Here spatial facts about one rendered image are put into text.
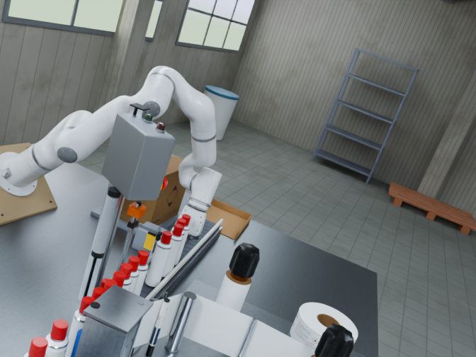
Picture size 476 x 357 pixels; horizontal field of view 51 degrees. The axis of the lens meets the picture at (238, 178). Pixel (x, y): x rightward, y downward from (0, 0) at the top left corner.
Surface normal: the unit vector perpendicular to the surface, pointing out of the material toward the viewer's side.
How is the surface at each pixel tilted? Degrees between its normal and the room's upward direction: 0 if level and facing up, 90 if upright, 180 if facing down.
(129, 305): 0
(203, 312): 90
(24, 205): 43
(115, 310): 0
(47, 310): 0
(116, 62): 90
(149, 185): 90
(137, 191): 90
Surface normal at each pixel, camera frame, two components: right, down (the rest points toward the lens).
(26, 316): 0.32, -0.90
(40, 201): 0.82, -0.37
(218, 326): -0.19, 0.25
